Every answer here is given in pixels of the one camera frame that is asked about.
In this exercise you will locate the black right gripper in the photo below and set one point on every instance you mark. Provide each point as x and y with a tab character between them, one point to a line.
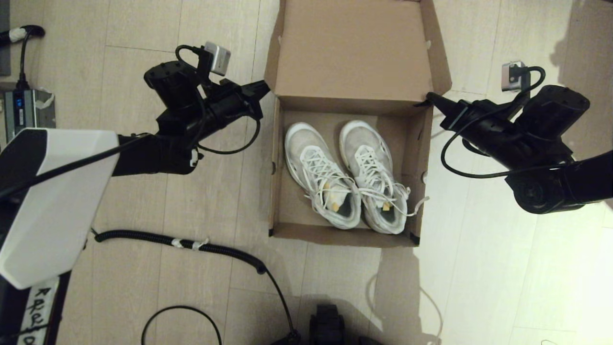
550	110

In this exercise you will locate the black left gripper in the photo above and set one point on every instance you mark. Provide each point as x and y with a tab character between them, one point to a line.
175	84

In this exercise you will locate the white sneaker orange insole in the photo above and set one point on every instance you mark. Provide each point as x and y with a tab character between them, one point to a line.
304	139

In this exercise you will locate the brown cardboard shoe box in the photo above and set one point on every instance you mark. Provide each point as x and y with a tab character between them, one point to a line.
354	48

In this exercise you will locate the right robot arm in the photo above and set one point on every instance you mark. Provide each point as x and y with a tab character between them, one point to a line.
574	187

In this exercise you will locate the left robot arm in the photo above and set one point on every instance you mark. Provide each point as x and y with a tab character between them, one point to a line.
57	206

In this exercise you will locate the grey power supply box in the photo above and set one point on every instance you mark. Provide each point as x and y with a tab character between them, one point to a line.
28	110

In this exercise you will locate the black robot torso part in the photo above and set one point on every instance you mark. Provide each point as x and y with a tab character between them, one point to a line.
328	326

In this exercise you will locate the dark grey panel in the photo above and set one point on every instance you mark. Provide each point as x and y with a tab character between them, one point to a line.
4	38

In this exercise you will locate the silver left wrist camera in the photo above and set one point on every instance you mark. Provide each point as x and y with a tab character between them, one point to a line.
218	57

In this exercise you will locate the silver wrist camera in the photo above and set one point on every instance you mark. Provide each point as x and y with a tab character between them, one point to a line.
218	57
512	76

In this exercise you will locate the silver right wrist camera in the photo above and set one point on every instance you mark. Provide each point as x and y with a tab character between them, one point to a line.
512	76

